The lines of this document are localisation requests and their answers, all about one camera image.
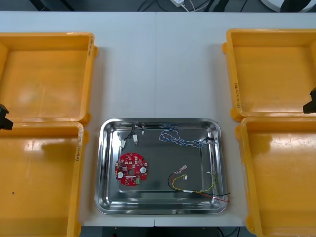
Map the round red circuit board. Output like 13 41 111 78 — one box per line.
115 152 150 187

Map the blue-white twisted wire harness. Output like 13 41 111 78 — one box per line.
158 124 215 149

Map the red black green-yellow harness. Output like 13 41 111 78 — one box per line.
167 165 232 203

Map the yellow-orange plastic bin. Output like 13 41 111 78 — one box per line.
0 31 99 125
234 117 316 237
0 122 86 237
221 28 316 123

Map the white round base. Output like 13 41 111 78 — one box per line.
258 0 316 13

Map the steel tray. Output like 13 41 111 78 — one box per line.
94 118 228 215

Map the black robot torso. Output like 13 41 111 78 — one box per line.
102 226 155 237

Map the white cable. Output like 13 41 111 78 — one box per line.
181 0 210 13

